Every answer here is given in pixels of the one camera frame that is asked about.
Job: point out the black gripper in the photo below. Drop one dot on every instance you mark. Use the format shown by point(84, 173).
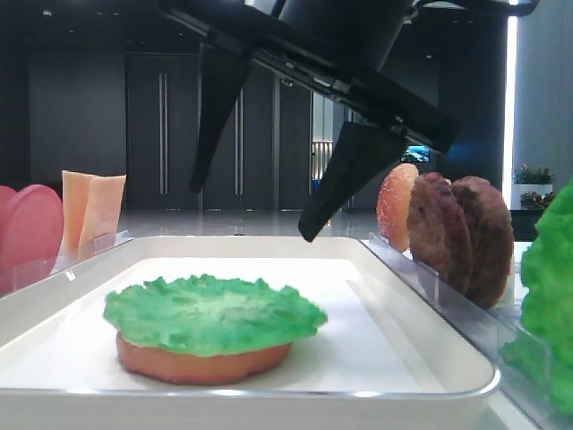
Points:
point(335, 48)

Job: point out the green lettuce leaf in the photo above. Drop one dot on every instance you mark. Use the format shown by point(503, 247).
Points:
point(207, 316)
point(548, 291)

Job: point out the upright bread slice right rack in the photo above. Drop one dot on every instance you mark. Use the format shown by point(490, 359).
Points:
point(393, 204)

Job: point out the rear brown meat patty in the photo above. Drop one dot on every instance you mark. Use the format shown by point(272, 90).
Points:
point(438, 232)

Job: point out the brown meat patty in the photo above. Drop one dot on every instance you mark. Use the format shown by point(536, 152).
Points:
point(492, 239)
point(438, 232)

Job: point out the front brown meat patty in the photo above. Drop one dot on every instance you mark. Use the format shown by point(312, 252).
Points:
point(492, 239)

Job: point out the front orange cheese slice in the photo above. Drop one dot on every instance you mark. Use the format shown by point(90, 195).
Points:
point(101, 215)

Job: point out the orange cheese slice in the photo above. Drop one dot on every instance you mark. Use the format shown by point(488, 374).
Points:
point(76, 188)
point(101, 215)

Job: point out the rear orange cheese slice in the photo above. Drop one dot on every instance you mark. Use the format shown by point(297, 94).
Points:
point(76, 188)

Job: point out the front red tomato slice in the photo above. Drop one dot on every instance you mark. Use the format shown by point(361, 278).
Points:
point(32, 227)

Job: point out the red tomato slice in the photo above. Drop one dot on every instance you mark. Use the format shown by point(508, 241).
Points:
point(32, 227)
point(6, 194)

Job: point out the round bread slice on tray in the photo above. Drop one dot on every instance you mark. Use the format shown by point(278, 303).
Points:
point(189, 369)

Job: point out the rear red tomato slice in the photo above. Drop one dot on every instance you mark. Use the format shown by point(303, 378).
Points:
point(6, 194)

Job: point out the green lettuce leaf in rack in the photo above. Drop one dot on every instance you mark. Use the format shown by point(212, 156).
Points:
point(548, 291)

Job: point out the dark double door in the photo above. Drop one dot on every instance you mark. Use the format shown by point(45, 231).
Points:
point(262, 161)

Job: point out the potted plant in white planter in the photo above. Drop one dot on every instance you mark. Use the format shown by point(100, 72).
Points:
point(532, 188)

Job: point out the white rectangular tray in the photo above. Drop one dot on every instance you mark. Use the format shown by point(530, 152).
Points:
point(384, 359)

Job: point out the clear acrylic rack right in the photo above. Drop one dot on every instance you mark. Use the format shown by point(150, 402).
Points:
point(524, 399)

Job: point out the clear acrylic rack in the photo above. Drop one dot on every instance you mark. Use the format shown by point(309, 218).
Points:
point(524, 399)
point(31, 272)

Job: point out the clear acrylic rack left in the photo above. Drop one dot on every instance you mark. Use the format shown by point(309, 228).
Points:
point(31, 272)

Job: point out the small wall screen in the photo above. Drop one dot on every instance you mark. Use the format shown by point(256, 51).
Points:
point(416, 154)

